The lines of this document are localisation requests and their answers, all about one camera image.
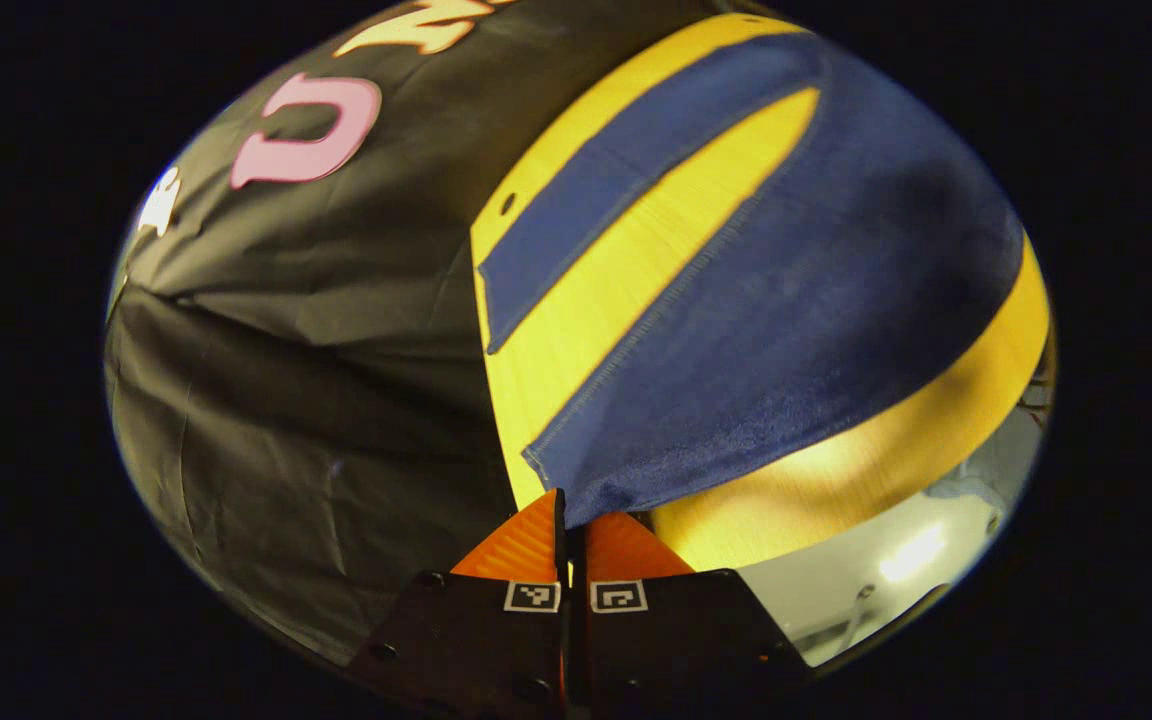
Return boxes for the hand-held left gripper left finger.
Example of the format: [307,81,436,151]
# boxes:
[346,488,569,720]

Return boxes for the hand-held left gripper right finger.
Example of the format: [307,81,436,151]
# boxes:
[572,512,812,720]

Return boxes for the blue jeans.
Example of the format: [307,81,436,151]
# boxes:
[476,35,1027,529]

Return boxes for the black backdrop cloth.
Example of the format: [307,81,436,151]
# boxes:
[104,0,737,666]

